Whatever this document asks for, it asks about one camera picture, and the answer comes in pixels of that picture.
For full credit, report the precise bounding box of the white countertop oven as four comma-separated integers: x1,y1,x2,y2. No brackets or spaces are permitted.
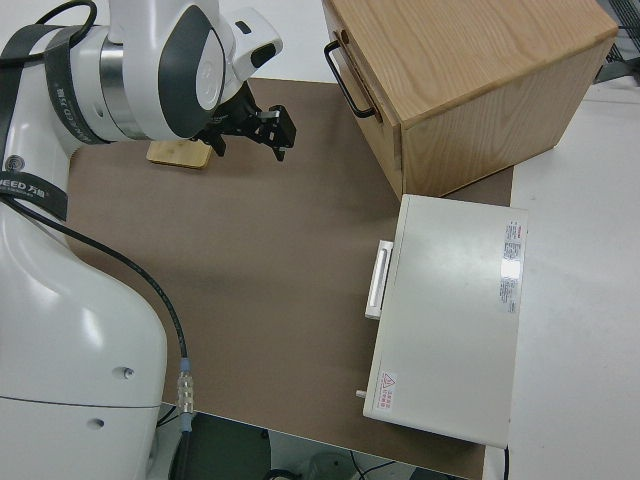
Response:
362,193,530,448

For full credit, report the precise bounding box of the black branded cable strap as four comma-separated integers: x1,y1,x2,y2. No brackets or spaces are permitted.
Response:
0,23,104,147
0,169,70,222

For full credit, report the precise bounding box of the brown table mat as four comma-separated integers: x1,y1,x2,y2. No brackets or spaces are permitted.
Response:
64,77,516,469

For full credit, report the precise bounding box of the wooden drawer cabinet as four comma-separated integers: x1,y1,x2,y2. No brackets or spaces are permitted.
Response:
322,0,619,199

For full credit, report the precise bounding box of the wooden drawer with black handle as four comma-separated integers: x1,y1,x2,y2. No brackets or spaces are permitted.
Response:
323,2,401,195

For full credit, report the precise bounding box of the black cable with metal connector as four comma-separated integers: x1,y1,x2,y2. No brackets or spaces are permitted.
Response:
0,192,197,480

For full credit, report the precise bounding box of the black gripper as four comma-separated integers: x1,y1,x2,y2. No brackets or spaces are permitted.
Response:
196,82,297,162

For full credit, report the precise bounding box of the wooden stand with square base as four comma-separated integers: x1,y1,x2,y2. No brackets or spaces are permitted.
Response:
145,139,211,171

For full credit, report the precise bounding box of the black wire mesh basket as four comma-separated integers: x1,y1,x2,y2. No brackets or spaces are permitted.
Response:
597,0,640,84

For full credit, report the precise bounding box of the black looping arm cable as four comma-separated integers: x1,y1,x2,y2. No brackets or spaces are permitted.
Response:
35,0,97,32

